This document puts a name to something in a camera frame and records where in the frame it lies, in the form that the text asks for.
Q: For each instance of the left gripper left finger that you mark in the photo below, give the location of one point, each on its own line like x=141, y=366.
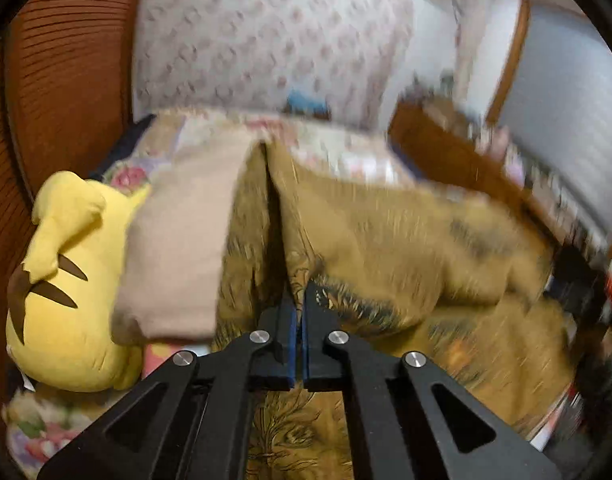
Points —
x=190, y=418

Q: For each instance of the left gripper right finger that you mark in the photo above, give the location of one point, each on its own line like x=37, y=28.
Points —
x=407, y=418

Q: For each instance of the brown gold patterned shirt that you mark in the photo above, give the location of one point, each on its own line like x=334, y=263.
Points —
x=405, y=270

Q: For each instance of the beige pillow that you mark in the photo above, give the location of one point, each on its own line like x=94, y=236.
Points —
x=175, y=243

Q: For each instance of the floral bed quilt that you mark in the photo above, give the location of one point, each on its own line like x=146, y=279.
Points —
x=40, y=420

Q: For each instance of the yellow plush toy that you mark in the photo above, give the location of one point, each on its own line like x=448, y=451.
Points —
x=60, y=298

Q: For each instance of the wooden sideboard cabinet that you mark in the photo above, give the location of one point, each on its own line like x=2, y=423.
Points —
x=436, y=154

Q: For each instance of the cardboard box blue contents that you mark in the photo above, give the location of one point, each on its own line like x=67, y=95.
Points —
x=298, y=104

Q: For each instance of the grey window blind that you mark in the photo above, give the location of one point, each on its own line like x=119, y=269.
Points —
x=559, y=106

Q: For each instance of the wooden louvered wardrobe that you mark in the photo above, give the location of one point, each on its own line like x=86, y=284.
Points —
x=65, y=99

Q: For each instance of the circle patterned curtain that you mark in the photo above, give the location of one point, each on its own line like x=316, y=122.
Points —
x=355, y=56

